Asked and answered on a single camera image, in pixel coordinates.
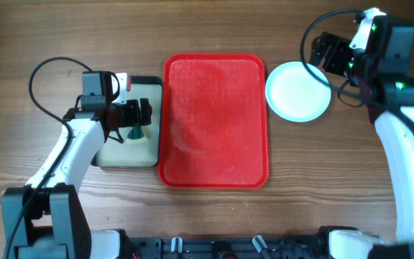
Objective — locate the light blue plate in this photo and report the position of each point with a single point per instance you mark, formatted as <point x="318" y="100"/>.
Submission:
<point x="293" y="94"/>

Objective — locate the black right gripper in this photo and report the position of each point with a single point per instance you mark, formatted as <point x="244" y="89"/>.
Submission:
<point x="335" y="55"/>

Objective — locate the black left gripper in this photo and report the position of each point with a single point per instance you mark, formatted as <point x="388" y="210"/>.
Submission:
<point x="139" y="112"/>

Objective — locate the yellow green sponge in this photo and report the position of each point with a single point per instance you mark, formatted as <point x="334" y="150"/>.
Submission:
<point x="137" y="135"/>

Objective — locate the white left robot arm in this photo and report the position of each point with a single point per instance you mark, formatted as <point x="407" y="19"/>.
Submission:
<point x="44" y="218"/>

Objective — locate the black water basin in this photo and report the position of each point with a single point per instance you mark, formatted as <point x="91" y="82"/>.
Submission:
<point x="146" y="154"/>

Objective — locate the red plastic tray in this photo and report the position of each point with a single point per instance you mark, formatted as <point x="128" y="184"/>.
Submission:
<point x="214" y="122"/>

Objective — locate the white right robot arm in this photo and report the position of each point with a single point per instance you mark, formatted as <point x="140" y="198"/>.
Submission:
<point x="376" y="61"/>

